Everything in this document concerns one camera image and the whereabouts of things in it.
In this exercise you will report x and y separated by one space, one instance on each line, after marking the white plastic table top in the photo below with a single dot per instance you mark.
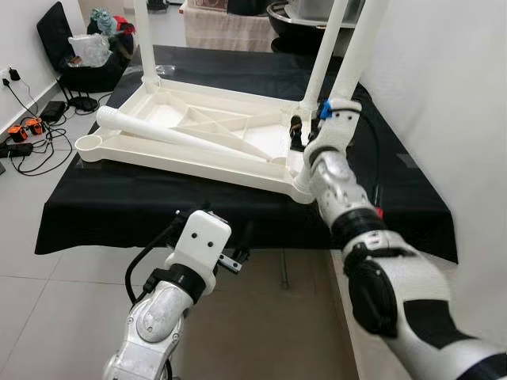
198 134

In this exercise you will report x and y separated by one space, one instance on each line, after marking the metal table leg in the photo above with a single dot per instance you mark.
283 269

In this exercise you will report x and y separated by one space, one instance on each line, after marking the black tablecloth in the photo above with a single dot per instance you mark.
119 214

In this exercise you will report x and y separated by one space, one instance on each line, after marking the large black bowl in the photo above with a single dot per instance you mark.
293 36

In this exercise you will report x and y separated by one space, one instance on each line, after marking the small clear tape piece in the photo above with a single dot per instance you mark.
408 162

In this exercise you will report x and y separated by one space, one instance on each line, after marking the clear plastic storage container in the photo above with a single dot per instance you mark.
313 9

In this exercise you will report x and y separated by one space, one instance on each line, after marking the beige woven bench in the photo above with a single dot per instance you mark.
226 28

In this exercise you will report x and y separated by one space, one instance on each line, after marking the oval black power adapter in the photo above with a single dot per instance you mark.
82 104

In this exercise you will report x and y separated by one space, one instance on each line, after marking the square black power adapter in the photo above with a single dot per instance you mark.
54 112

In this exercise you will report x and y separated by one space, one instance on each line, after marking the orange black charger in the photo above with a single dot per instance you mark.
34 126
17 134

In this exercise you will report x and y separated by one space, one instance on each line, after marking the black power strip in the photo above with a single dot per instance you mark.
16 150

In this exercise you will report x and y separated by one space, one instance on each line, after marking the clear plastic bag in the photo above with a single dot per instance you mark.
89 49

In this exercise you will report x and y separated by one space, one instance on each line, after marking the red cloth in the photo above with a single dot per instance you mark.
124 26

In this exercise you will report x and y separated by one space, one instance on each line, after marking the teal cloth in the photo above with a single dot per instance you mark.
101 20

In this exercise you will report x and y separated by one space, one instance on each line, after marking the black open bag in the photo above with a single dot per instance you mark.
55 39

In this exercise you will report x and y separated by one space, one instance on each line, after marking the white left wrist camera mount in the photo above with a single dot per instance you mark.
198 245

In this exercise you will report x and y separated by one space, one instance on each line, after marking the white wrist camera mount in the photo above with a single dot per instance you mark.
198 245
337 127

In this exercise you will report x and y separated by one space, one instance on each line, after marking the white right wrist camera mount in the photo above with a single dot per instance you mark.
337 127

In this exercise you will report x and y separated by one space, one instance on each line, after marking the white wall socket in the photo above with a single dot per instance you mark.
9 77

